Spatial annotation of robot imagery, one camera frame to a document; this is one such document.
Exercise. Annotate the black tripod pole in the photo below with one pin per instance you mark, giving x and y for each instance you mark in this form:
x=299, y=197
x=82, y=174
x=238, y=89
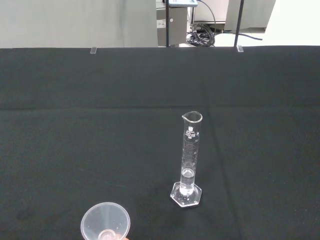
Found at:
x=168, y=22
x=238, y=22

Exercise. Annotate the clear cloth clip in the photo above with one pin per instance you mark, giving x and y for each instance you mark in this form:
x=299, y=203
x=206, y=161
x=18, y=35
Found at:
x=93, y=50
x=240, y=48

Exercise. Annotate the grey cabinet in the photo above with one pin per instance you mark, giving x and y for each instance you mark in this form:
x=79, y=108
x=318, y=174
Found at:
x=175, y=25

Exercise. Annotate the clear plastic funnel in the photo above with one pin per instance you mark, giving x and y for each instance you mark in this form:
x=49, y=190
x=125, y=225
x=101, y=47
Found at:
x=100, y=220

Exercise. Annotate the black cloth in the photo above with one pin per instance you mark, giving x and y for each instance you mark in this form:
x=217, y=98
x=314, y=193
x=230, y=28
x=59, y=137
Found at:
x=100, y=125

